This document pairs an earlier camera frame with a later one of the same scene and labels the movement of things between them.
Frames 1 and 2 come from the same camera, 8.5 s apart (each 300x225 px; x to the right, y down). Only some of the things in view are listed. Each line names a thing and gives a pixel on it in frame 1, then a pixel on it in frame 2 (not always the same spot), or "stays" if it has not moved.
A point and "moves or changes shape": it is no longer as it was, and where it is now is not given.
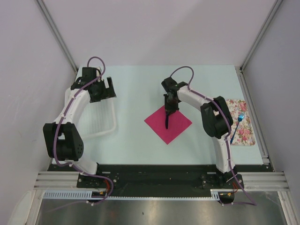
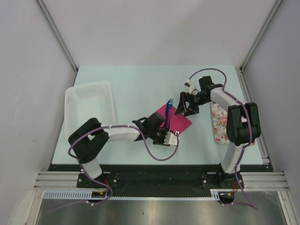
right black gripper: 169,109 → 182,107
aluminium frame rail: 56,181 stays
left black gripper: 108,93 → 161,142
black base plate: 161,181 stays
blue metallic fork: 240,117 moves or changes shape
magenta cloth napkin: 177,123 stays
